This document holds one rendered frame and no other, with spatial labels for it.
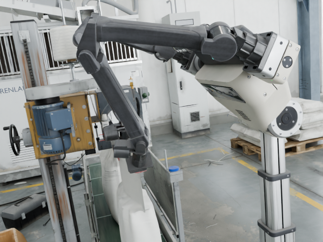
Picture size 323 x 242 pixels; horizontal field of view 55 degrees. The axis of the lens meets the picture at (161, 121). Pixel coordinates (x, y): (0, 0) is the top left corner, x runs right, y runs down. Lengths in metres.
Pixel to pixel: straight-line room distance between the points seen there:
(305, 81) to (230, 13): 2.22
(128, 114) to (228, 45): 0.40
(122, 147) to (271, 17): 6.13
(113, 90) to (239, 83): 0.42
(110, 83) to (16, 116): 3.67
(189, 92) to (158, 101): 0.76
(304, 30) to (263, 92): 6.27
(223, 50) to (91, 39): 0.36
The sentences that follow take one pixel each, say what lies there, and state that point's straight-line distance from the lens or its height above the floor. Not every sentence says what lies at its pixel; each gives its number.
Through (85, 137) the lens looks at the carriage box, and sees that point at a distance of 1.81.
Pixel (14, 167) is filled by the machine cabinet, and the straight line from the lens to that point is 4.77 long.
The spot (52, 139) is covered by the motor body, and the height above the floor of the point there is 1.16.
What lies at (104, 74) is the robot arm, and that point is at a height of 1.46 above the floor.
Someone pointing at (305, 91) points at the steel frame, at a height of 0.37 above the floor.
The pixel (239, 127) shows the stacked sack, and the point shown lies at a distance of 4.65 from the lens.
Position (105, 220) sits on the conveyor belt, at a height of 0.38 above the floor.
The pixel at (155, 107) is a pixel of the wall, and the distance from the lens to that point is 6.03.
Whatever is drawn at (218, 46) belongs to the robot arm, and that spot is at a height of 1.50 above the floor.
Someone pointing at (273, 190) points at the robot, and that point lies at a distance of 1.45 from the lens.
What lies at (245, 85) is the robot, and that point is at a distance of 1.11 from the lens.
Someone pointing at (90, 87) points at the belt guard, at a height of 1.38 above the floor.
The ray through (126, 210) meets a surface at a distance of 1.54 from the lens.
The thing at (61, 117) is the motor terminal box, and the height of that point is 1.27.
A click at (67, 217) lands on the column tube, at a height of 0.62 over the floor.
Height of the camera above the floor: 1.50
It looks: 12 degrees down
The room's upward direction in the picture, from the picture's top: 7 degrees counter-clockwise
